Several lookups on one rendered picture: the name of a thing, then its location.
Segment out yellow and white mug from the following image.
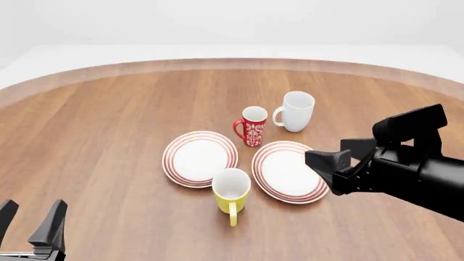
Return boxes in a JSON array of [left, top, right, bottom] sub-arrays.
[[211, 167, 252, 228]]

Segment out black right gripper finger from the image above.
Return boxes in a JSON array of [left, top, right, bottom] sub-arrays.
[[339, 137, 378, 161], [304, 149, 353, 191]]

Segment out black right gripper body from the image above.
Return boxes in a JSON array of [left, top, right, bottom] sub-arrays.
[[331, 147, 382, 196]]

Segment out white plate with red rings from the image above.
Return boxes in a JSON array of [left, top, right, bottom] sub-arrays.
[[162, 130, 239, 189], [251, 140, 330, 205]]

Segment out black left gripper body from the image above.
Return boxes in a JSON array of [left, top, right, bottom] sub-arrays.
[[0, 245, 67, 261]]

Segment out red patterned mug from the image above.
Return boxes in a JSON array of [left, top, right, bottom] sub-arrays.
[[233, 106, 269, 148]]

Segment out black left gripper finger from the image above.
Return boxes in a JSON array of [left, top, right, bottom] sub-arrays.
[[28, 199, 69, 253], [0, 199, 20, 241]]

